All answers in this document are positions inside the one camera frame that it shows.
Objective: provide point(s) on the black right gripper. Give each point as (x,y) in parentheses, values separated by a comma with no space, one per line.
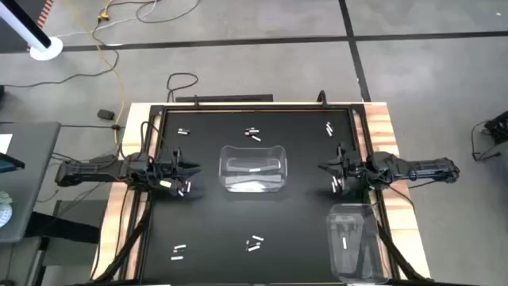
(355,171)

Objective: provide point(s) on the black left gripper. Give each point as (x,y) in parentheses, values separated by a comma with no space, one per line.
(166,172)

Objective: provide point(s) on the clear plastic bin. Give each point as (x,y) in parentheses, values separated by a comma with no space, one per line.
(357,270)
(230,186)

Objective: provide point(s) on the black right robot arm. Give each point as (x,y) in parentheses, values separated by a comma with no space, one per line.
(420,168)

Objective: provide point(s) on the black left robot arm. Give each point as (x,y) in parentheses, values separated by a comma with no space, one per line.
(91,172)

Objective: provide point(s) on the black table mat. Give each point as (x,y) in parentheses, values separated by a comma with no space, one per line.
(278,222)

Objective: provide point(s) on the black power adapter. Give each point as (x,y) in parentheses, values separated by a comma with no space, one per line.
(106,114)

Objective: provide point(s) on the black desk foot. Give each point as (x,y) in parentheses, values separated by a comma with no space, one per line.
(59,228)

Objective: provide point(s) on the grey side desk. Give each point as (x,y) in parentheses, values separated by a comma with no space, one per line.
(28,178)

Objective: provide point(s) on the black floor device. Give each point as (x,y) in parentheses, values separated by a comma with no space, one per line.
(498,127)

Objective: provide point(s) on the dark tablet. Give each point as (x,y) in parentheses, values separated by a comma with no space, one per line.
(10,163)

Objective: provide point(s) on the white black pole stand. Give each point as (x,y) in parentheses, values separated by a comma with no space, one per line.
(45,51)

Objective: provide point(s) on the white paper sheet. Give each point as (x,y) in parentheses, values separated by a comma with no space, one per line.
(5,143)

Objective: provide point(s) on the white patterned object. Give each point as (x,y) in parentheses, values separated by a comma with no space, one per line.
(4,210)

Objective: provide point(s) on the orange striped panel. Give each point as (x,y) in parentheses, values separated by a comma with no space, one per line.
(47,10)

